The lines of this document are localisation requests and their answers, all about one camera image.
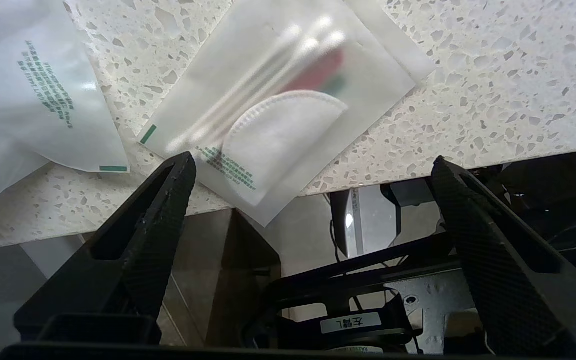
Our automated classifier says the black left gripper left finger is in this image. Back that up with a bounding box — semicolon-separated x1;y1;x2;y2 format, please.
13;151;198;346

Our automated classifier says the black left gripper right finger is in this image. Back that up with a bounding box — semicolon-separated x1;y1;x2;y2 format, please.
428;156;576;356

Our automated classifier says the wooden vanity cabinet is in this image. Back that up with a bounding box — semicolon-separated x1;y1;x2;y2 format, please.
158;209;282;347

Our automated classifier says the clear bagged shower cap packet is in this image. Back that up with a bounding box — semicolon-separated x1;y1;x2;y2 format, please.
0;0;130;216

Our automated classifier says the cotton swab pad packet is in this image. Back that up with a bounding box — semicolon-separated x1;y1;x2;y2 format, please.
137;0;437;229

